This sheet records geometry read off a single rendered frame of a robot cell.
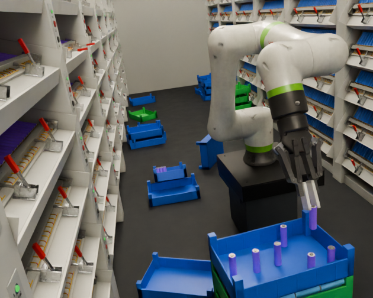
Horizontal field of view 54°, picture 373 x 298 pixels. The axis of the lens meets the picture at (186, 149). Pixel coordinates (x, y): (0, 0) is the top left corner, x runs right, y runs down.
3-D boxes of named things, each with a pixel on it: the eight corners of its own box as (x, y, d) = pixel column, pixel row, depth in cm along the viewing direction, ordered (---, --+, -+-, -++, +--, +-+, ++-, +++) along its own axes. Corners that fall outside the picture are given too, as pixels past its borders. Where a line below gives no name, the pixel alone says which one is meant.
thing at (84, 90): (95, 98, 178) (98, 70, 174) (77, 135, 122) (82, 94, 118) (51, 91, 174) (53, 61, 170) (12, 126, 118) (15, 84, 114)
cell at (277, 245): (282, 244, 92) (283, 265, 94) (279, 240, 94) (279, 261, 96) (275, 246, 91) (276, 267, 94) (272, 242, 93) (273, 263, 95)
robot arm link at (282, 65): (248, 54, 101) (258, 38, 90) (292, 46, 102) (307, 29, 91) (259, 103, 100) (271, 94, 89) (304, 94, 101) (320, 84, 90)
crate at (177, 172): (154, 177, 252) (152, 166, 252) (183, 172, 254) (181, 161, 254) (154, 182, 222) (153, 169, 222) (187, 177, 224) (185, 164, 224)
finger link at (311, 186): (305, 181, 95) (308, 180, 95) (312, 207, 94) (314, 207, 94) (311, 180, 92) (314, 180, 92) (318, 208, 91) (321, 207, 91)
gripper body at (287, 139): (298, 117, 99) (306, 151, 98) (269, 122, 97) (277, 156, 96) (312, 111, 92) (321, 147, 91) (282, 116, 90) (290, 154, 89)
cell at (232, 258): (235, 272, 94) (234, 251, 91) (238, 277, 92) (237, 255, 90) (229, 274, 93) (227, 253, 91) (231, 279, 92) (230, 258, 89)
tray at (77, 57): (86, 58, 172) (89, 37, 169) (64, 78, 115) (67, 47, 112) (41, 49, 168) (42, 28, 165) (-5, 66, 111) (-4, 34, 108)
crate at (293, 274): (307, 232, 107) (307, 207, 104) (354, 275, 89) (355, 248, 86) (209, 258, 101) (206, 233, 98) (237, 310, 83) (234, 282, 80)
